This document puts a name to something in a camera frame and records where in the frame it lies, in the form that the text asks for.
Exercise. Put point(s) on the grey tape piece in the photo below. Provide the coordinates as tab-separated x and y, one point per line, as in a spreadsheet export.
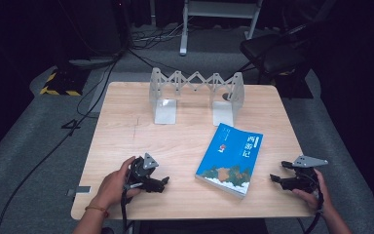
79	190

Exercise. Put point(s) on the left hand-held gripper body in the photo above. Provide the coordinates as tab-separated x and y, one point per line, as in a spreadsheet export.
141	170

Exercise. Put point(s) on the grey expandable metal bookend rack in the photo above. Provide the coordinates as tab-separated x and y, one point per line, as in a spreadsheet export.
165	112

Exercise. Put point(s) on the blue paperback book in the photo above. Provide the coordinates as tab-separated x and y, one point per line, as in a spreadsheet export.
229	159

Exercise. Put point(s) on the white metal stand frame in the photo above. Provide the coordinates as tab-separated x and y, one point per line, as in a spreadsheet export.
217	9

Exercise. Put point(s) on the yellow black striped base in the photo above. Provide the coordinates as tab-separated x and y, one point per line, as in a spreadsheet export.
63	84

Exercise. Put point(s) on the person's right hand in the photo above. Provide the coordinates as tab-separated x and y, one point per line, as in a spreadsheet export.
318	196

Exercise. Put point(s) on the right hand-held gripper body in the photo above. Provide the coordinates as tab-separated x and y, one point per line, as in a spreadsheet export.
303	174

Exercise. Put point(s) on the black folding chair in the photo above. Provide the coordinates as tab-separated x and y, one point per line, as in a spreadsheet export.
272	52

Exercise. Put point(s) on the person's left hand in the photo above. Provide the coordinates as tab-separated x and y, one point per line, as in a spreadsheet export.
113	187

